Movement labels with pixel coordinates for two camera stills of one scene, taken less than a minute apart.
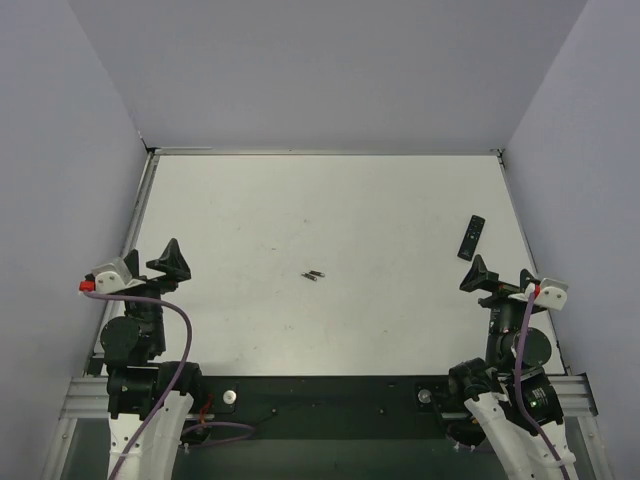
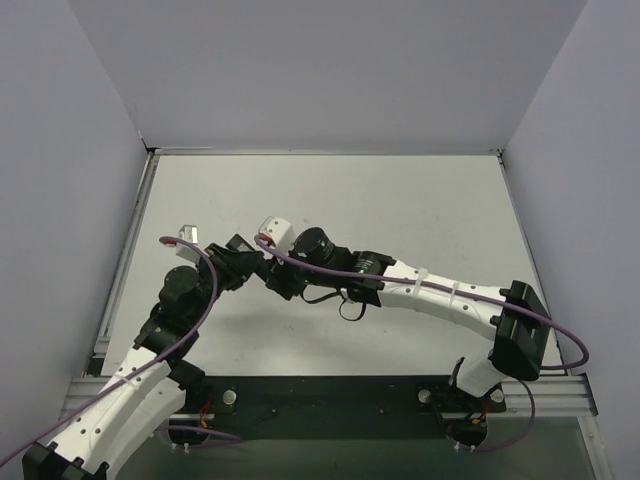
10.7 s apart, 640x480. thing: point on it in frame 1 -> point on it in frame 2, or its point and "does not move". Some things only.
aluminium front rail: [88, 398] does not move
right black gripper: [503, 291] -> [279, 279]
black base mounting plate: [331, 407] does not move
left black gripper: [151, 283] -> [232, 265]
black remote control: [471, 237] -> [264, 269]
